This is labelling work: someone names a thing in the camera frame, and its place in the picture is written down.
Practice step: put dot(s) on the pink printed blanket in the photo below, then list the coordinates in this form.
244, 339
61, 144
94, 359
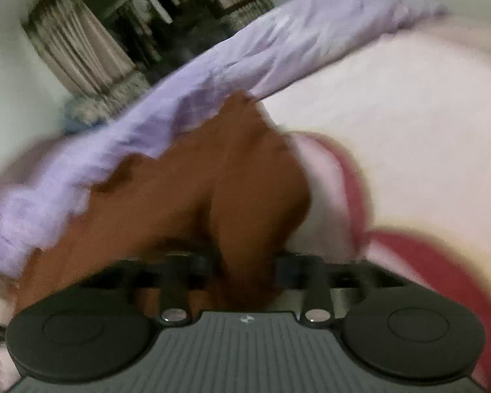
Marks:
392, 131

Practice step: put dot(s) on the blue and white plush pile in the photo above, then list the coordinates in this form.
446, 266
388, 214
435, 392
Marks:
90, 112

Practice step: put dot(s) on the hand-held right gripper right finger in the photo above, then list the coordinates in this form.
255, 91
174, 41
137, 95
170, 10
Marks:
290, 272

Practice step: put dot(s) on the brown padded jacket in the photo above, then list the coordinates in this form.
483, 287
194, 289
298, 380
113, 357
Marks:
237, 172

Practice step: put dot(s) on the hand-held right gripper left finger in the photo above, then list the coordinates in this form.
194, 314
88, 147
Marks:
198, 270

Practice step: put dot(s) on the purple duvet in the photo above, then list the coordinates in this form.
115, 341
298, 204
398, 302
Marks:
229, 61

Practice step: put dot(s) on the wide beige patterned curtain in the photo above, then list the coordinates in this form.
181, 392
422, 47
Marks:
77, 37

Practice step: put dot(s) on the row of hanging clothes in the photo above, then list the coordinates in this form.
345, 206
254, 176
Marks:
155, 0

